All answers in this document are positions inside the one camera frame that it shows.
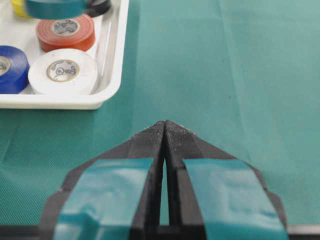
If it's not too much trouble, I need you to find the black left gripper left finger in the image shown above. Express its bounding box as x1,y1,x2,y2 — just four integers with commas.
38,119,167,240

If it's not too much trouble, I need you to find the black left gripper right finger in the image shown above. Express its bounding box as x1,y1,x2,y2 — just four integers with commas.
164,120,288,240

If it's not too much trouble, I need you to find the white tape roll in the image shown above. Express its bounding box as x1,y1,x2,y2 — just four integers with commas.
28,48,98,96

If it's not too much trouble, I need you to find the blue tape roll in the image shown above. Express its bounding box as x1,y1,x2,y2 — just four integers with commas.
0,45,30,94

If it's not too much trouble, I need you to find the red tape roll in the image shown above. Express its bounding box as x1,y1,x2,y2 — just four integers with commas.
35,14,96,52

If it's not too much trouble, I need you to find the black tape roll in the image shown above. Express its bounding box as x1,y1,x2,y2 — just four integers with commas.
84,0,112,18

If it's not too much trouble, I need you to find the green tape roll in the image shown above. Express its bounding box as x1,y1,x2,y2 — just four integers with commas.
24,0,86,20

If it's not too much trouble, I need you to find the yellow tape roll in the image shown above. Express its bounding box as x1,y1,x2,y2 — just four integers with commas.
10,0,30,18

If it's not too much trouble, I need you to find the white plastic case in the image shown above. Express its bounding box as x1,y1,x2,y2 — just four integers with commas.
0,0,129,110

